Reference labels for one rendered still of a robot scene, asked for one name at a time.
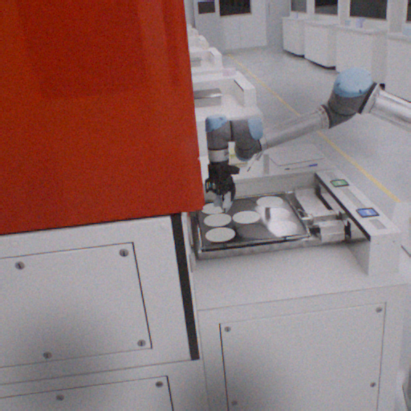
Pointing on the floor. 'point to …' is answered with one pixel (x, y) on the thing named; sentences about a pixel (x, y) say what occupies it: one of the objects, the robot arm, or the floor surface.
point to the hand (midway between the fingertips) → (225, 208)
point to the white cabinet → (305, 352)
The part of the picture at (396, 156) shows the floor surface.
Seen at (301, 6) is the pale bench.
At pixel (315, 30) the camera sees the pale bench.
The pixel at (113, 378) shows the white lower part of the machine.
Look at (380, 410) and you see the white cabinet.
